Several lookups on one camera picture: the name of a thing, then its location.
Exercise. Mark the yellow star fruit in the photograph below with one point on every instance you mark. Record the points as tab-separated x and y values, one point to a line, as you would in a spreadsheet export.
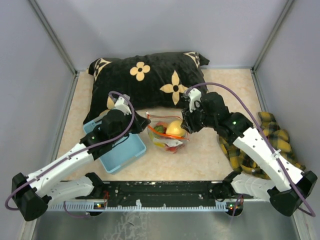
159	144

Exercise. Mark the yellow black plaid cloth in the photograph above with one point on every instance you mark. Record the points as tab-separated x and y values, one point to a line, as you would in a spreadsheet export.
278	138

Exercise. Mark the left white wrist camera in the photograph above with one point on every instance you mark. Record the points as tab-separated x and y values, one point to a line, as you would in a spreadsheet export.
122	105

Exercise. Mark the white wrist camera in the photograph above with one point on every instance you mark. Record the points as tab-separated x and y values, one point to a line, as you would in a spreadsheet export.
122	105
193	95

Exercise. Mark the black flower pattern pillow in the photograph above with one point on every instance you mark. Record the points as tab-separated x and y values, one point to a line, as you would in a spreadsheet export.
151	81

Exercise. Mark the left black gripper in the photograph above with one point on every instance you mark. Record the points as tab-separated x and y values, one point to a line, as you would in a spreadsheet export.
140	124

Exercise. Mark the small green artichoke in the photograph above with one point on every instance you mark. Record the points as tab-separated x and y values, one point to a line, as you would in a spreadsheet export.
160	129

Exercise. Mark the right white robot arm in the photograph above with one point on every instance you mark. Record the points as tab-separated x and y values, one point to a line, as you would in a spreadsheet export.
287	186

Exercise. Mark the light blue plastic basket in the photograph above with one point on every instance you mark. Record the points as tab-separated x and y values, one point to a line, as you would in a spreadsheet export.
116	154

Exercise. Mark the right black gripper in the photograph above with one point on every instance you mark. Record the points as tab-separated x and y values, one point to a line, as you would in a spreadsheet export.
188	122

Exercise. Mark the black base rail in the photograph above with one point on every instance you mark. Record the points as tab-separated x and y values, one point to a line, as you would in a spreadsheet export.
156	196

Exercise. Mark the clear zip top bag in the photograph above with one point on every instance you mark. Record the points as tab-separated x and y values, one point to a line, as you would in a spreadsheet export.
170	140

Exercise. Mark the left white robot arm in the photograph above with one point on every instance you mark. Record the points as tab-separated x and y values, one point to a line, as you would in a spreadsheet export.
35	192

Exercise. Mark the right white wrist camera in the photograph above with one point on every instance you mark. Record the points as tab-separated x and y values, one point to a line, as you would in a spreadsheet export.
193	95

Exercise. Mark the red strawberry bunch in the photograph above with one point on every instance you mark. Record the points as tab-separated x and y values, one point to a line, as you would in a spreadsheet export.
173	149

